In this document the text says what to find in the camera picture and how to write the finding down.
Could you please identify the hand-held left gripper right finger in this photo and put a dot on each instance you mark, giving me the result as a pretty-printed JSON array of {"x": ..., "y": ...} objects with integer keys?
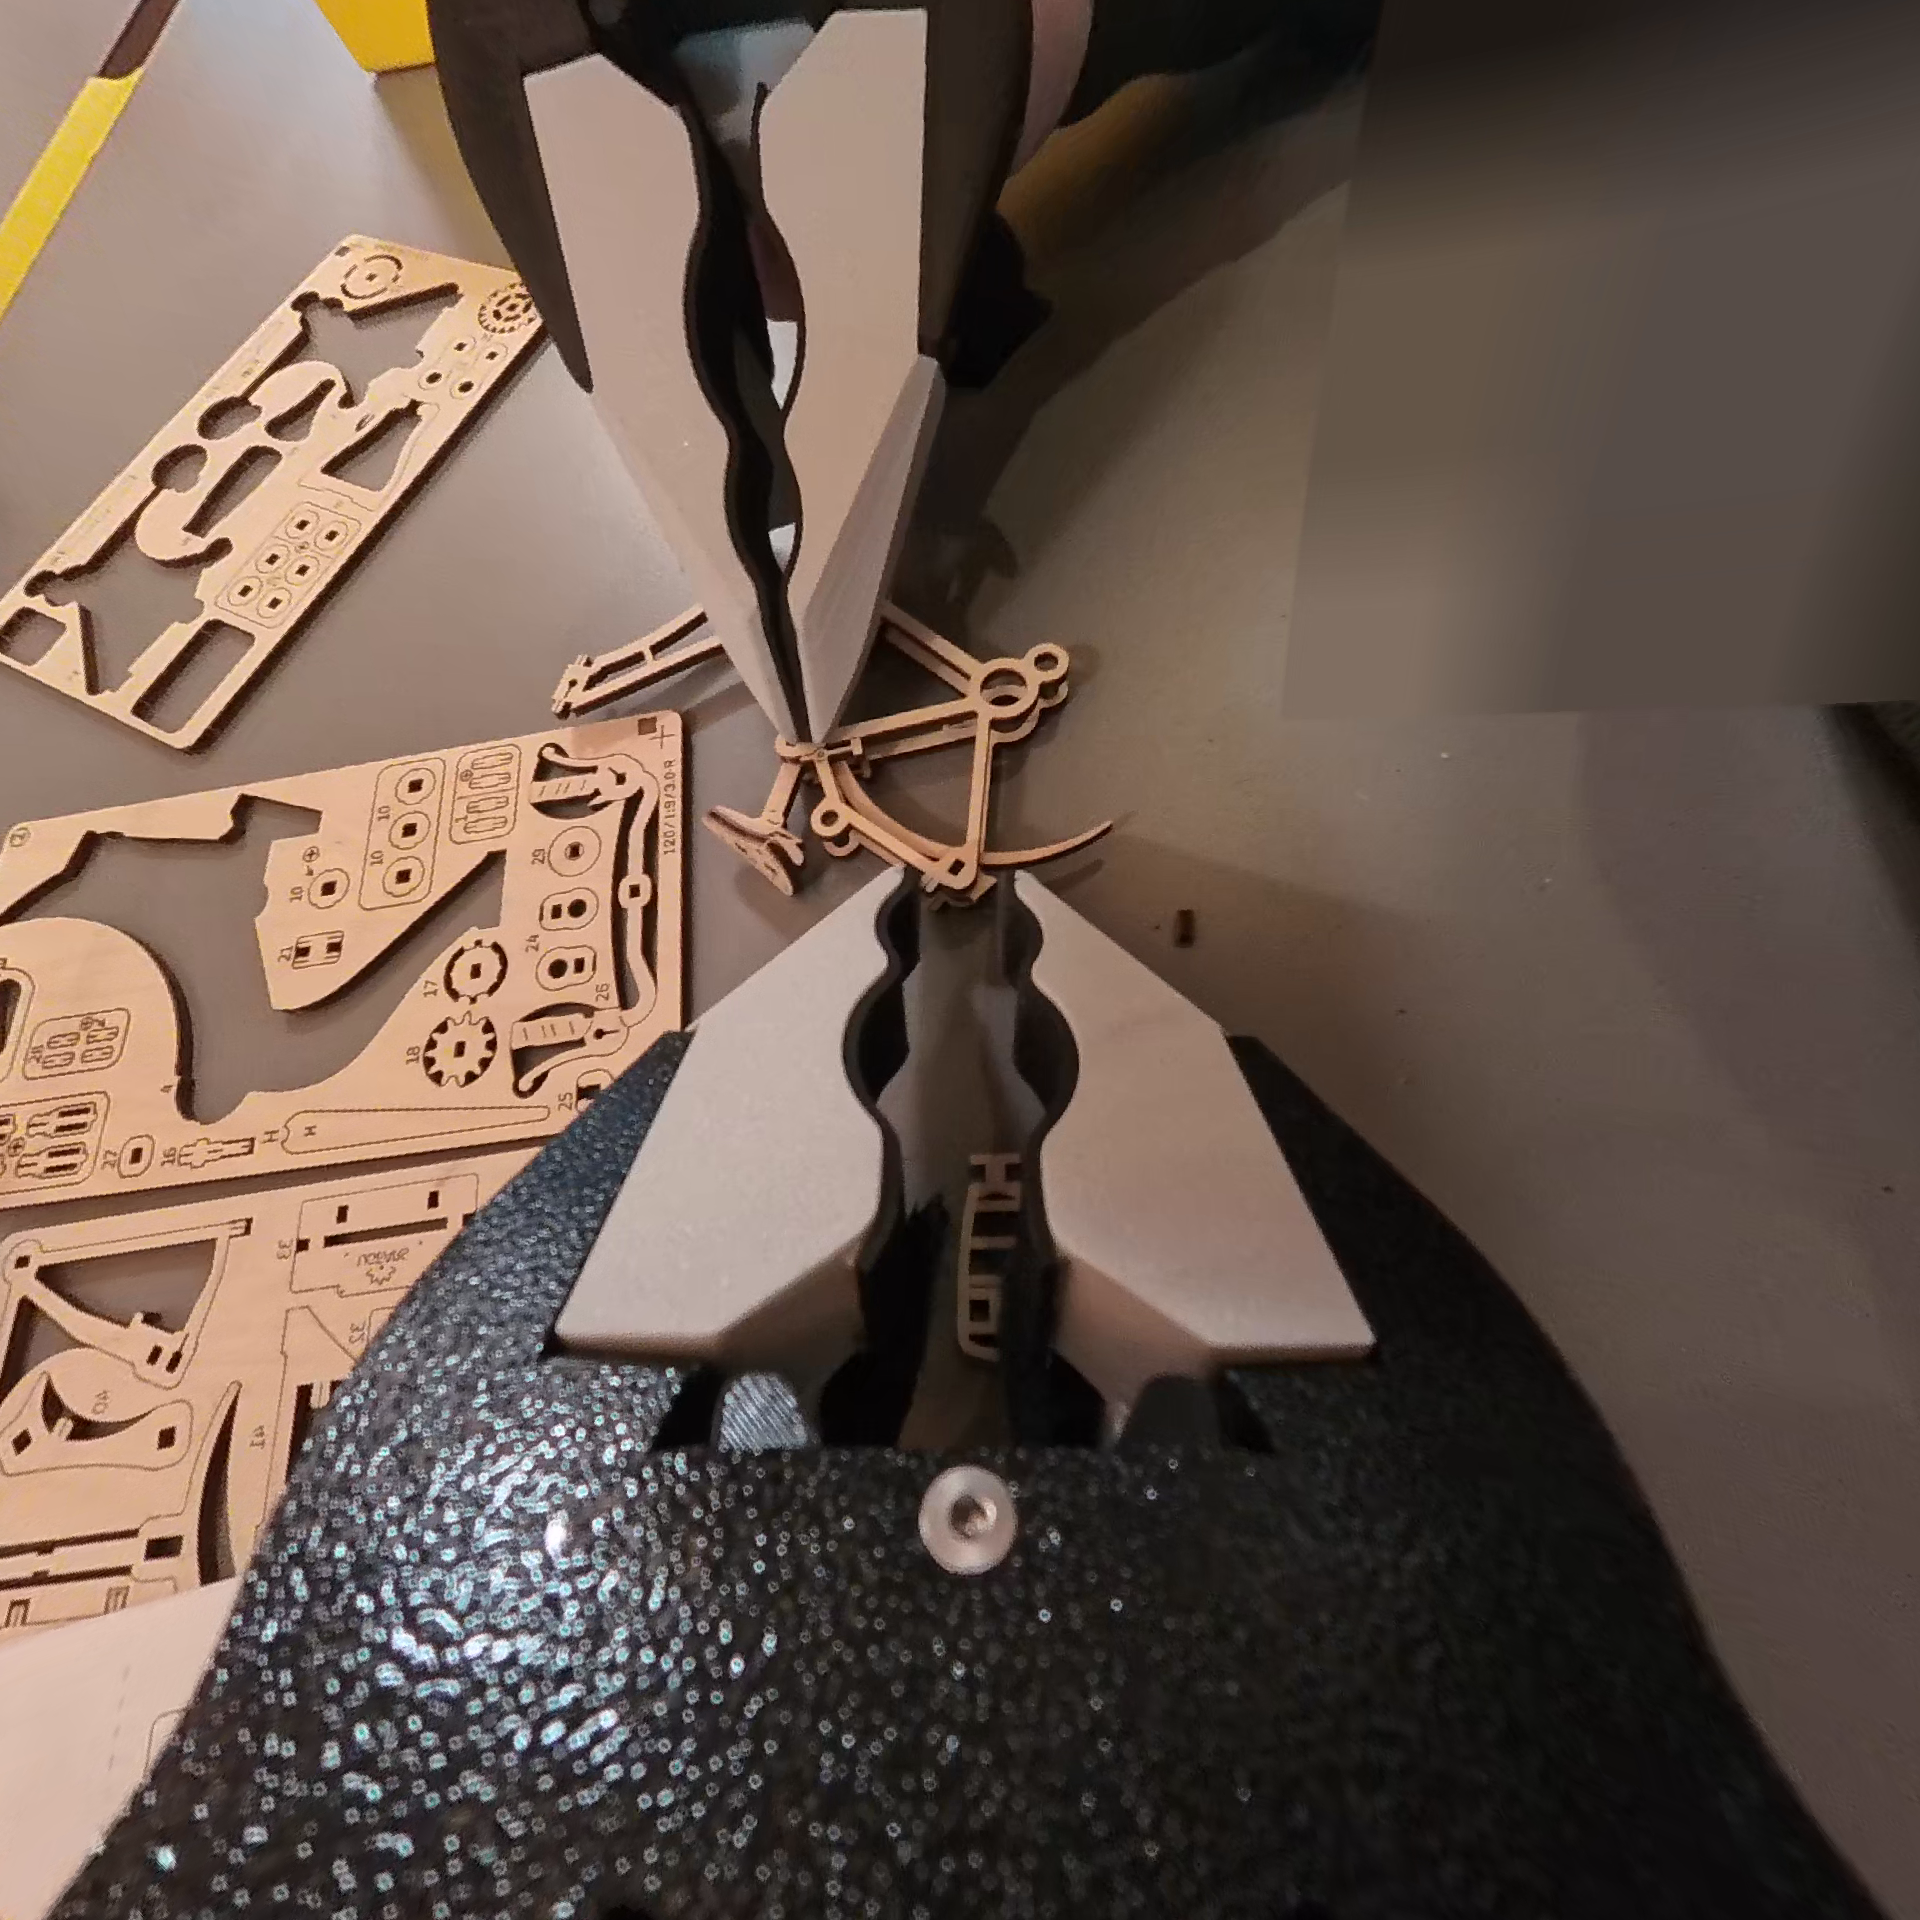
[{"x": 1200, "y": 1184}]

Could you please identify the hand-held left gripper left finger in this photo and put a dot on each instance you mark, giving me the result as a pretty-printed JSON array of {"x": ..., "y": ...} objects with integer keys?
[{"x": 720, "y": 1184}]

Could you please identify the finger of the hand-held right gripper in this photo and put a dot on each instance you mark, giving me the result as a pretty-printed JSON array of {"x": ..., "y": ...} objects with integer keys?
[
  {"x": 861, "y": 376},
  {"x": 645, "y": 301}
]

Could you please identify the wooden model frame assembly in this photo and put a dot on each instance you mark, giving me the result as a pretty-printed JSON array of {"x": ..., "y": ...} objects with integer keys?
[{"x": 975, "y": 750}]

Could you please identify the wooden parts sheet small gears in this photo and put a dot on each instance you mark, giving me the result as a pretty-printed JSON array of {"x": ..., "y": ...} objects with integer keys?
[{"x": 375, "y": 962}]

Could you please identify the wooden parts sheet wavy cutouts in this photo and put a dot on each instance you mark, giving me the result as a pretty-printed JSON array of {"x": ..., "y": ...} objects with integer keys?
[{"x": 225, "y": 494}]

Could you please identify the wooden parts sheet triangular frames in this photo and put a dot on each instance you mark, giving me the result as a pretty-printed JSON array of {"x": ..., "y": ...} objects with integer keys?
[{"x": 181, "y": 1350}]

